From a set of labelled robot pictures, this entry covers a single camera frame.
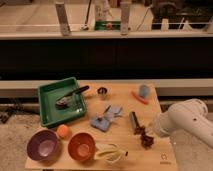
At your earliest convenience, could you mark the dark red grape bunch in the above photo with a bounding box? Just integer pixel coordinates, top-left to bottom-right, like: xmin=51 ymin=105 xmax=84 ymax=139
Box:
xmin=134 ymin=126 xmax=154 ymax=149

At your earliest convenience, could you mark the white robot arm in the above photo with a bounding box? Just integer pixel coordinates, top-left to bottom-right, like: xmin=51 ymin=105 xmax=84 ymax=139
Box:
xmin=152 ymin=99 xmax=213 ymax=148

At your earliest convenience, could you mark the small metal cup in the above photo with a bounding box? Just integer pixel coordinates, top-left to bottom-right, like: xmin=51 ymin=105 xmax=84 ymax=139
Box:
xmin=97 ymin=87 xmax=108 ymax=100

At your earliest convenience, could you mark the small dark utensil on cloth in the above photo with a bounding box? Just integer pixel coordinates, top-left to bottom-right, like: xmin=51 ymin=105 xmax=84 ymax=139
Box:
xmin=98 ymin=105 xmax=111 ymax=121

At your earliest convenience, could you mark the blue crumpled cloth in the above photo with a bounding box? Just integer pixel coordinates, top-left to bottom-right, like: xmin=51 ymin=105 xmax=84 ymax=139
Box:
xmin=90 ymin=105 xmax=123 ymax=132

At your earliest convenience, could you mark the orange carrot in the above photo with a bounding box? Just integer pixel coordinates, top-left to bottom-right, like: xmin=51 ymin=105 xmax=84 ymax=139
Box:
xmin=131 ymin=92 xmax=149 ymax=105

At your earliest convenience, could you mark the blue cup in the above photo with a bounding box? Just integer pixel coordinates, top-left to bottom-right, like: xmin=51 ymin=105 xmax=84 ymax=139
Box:
xmin=139 ymin=85 xmax=150 ymax=98

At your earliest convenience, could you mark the black metal brush block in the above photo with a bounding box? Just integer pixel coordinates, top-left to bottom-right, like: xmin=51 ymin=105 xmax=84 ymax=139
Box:
xmin=129 ymin=111 xmax=140 ymax=132

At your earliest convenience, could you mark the green plastic tray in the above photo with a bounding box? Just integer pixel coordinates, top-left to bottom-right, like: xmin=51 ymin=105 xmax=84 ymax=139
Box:
xmin=38 ymin=77 xmax=89 ymax=128

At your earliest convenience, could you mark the wooden board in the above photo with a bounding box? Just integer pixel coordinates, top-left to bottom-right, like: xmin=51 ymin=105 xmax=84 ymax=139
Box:
xmin=25 ymin=82 xmax=177 ymax=171

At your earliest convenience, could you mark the background green tray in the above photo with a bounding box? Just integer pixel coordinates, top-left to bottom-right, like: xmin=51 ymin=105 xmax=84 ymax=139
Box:
xmin=95 ymin=21 xmax=120 ymax=30

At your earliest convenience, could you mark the orange fruit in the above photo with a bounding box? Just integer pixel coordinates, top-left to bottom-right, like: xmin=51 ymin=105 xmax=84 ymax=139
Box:
xmin=57 ymin=124 xmax=71 ymax=139

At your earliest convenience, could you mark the orange bowl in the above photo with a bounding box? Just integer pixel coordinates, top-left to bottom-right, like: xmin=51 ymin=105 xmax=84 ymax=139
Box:
xmin=68 ymin=133 xmax=96 ymax=162

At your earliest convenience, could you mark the purple bowl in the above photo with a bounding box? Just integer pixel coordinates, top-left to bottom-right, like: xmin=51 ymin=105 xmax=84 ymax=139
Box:
xmin=27 ymin=130 xmax=59 ymax=161

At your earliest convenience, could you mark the black handled metal ladle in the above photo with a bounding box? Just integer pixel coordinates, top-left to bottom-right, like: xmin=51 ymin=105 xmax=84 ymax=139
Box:
xmin=55 ymin=85 xmax=89 ymax=109

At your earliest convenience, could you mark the left white post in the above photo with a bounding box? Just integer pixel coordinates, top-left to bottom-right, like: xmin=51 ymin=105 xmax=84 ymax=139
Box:
xmin=55 ymin=3 xmax=71 ymax=36

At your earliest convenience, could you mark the white post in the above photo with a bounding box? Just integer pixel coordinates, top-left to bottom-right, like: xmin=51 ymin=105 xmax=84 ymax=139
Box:
xmin=55 ymin=3 xmax=71 ymax=36
xmin=120 ymin=1 xmax=130 ymax=35

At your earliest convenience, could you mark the right white post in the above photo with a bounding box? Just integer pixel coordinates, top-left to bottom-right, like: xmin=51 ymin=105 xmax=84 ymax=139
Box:
xmin=120 ymin=1 xmax=130 ymax=35

